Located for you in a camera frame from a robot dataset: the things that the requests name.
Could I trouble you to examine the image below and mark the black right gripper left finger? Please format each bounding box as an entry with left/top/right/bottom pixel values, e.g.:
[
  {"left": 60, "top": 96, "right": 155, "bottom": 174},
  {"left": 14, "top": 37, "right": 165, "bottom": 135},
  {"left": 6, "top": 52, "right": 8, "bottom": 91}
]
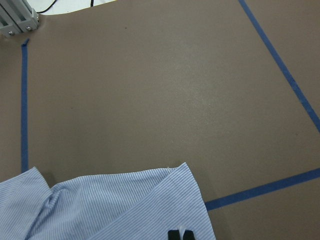
[{"left": 167, "top": 230, "right": 181, "bottom": 240}]

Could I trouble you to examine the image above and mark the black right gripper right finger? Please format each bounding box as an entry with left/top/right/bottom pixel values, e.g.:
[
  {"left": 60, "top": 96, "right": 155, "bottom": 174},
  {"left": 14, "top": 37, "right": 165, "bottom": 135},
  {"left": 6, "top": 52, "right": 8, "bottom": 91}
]
[{"left": 182, "top": 230, "right": 195, "bottom": 240}]

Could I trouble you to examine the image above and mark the light blue striped shirt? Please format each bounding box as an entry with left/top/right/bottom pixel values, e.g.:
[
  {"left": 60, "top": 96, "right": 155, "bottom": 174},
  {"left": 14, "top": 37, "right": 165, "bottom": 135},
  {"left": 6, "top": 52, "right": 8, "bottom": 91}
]
[{"left": 0, "top": 163, "right": 216, "bottom": 240}]

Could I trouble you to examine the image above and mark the aluminium frame post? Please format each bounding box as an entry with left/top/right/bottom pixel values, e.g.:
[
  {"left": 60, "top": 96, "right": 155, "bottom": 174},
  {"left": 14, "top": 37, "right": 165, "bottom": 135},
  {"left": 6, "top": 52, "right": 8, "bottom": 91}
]
[{"left": 0, "top": 0, "right": 40, "bottom": 37}]

